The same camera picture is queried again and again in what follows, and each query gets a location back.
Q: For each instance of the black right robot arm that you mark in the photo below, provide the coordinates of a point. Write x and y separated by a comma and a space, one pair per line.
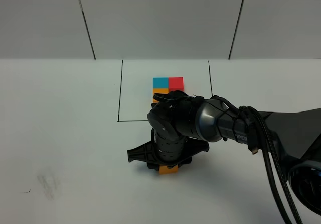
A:
183, 126

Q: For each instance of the orange template block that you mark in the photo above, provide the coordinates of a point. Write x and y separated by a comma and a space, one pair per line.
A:
159, 91

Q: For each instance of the blue template block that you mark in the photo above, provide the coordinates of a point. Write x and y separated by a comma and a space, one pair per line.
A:
160, 83

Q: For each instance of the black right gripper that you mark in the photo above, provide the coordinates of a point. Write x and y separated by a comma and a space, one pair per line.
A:
160, 152

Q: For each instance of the red template block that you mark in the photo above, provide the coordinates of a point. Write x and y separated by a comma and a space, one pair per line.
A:
175, 83

